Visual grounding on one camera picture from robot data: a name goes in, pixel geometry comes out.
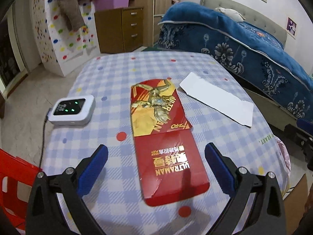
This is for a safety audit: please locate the pink trash bag bin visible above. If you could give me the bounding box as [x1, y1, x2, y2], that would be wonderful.
[274, 136, 291, 196]

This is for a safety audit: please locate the white paper sheet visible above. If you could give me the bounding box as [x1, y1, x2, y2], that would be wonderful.
[180, 72, 254, 127]

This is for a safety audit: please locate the grey upholstered bed frame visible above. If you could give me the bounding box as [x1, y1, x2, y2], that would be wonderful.
[200, 0, 312, 130]

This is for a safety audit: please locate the polka dot white cabinet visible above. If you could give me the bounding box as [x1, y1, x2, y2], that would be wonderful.
[30, 0, 100, 76]

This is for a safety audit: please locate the red Ultraman card packaging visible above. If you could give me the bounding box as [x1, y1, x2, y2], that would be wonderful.
[130, 79, 210, 206]

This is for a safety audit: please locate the brown wooden drawer cabinet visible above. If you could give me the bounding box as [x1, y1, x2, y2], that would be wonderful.
[94, 7, 143, 54]

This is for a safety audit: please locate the black device cable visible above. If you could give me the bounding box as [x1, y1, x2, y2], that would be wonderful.
[38, 107, 53, 169]

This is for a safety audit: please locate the white electronic device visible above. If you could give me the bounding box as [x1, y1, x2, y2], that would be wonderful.
[48, 95, 96, 126]

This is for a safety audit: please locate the checkered blue tablecloth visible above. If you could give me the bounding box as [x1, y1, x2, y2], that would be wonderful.
[43, 51, 289, 234]

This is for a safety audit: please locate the wooden wardrobe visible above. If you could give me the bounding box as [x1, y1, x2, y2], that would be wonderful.
[130, 0, 172, 47]

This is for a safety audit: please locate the red plastic stool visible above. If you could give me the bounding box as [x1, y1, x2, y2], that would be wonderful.
[1, 150, 42, 232]

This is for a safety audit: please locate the white pillow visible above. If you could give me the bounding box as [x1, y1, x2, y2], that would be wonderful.
[214, 7, 246, 22]

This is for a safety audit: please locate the blue floral bed blanket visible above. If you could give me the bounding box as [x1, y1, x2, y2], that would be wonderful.
[158, 2, 312, 121]

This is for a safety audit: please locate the small wall picture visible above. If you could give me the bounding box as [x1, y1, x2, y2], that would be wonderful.
[286, 17, 297, 39]

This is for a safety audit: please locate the purple storage box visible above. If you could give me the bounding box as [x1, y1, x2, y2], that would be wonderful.
[94, 0, 129, 11]

